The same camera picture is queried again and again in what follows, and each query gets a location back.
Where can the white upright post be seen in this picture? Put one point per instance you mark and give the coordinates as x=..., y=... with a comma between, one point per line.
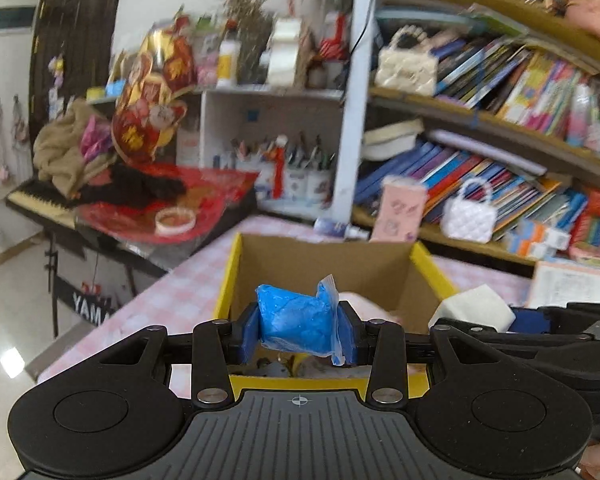
x=355, y=110

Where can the wide white tape roll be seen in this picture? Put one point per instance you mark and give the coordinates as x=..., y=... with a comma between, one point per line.
x=282, y=52

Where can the white pen cup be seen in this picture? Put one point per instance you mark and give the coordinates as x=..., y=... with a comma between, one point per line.
x=297, y=184
x=320, y=184

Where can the electric keyboard piano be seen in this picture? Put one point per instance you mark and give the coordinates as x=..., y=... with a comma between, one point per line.
x=35, y=199

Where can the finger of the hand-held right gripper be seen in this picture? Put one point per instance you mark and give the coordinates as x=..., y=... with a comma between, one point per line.
x=527, y=320
x=540, y=343

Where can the black cloth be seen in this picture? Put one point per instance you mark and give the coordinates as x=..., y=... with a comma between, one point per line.
x=130, y=185

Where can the row of red books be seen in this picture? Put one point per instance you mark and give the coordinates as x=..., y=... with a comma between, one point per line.
x=597, y=225

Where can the dried flower bunch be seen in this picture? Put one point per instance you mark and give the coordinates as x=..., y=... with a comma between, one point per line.
x=245, y=15

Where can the blue white tube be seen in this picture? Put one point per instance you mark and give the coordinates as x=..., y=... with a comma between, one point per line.
x=337, y=228

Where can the row of blue leaning books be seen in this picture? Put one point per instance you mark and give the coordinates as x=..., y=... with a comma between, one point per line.
x=445, y=165

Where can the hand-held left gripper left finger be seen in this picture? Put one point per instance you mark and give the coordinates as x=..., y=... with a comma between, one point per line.
x=250, y=334

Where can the clear bottle white cap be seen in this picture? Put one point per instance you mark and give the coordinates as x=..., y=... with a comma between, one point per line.
x=579, y=110

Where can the white yellow bottle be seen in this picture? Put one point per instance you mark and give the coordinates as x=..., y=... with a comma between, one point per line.
x=227, y=62

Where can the pink checkered tablecloth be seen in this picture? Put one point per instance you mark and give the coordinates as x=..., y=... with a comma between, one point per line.
x=180, y=290

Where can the wooden bookshelf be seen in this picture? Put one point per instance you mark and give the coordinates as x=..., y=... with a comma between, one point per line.
x=505, y=127

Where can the red figurine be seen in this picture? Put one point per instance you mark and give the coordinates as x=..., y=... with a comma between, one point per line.
x=278, y=170

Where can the stack of thick white books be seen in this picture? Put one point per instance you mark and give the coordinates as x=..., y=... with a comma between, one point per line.
x=392, y=135

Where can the green wall sign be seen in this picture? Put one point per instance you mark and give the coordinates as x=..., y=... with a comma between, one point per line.
x=7, y=19

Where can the pink plastic bag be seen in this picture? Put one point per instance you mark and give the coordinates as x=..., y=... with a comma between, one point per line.
x=95, y=137

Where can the white sponge block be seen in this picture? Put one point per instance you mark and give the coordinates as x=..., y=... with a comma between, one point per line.
x=472, y=307

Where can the white quilted handbag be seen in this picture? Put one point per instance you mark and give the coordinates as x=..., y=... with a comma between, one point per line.
x=467, y=215

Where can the pink cartoon box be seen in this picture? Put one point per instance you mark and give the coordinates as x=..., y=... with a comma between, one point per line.
x=397, y=210

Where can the white shelf cabinet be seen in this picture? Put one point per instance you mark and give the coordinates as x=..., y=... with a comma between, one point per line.
x=260, y=110

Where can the yellow cardboard box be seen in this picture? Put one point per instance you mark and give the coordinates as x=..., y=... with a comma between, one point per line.
x=320, y=265

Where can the blue plastic packet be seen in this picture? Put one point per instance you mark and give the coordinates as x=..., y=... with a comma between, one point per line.
x=295, y=322

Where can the black keyboard stand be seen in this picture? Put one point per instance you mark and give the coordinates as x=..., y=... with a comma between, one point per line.
x=55, y=280

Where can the beige cloth pile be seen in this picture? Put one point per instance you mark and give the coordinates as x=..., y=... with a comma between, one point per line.
x=62, y=155

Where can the blue orange boxes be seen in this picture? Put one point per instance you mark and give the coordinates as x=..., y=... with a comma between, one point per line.
x=535, y=240

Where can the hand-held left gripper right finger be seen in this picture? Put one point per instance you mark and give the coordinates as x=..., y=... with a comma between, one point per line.
x=347, y=334

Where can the red gold festive decoration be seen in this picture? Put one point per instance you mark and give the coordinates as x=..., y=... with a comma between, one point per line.
x=147, y=110

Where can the row of colourful thin books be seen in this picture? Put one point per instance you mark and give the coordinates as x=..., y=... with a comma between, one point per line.
x=530, y=85

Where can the white paper sheets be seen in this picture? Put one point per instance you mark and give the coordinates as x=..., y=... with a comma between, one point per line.
x=570, y=285

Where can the red plastic sheet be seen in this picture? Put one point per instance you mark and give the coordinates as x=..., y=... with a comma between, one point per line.
x=210, y=195

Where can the stack of flat books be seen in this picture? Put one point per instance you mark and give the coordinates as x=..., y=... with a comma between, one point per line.
x=545, y=200

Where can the flat beige tape roll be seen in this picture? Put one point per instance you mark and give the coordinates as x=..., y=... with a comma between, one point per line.
x=175, y=220

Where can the beige quilted handbag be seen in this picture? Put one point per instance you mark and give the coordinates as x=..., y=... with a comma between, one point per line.
x=405, y=62

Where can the dark wooden door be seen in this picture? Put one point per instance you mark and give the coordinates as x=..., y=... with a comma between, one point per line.
x=75, y=45

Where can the white rolled paper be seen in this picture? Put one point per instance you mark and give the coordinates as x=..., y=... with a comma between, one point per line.
x=485, y=150

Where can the small pink box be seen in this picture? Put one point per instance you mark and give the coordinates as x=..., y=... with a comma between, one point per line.
x=206, y=67

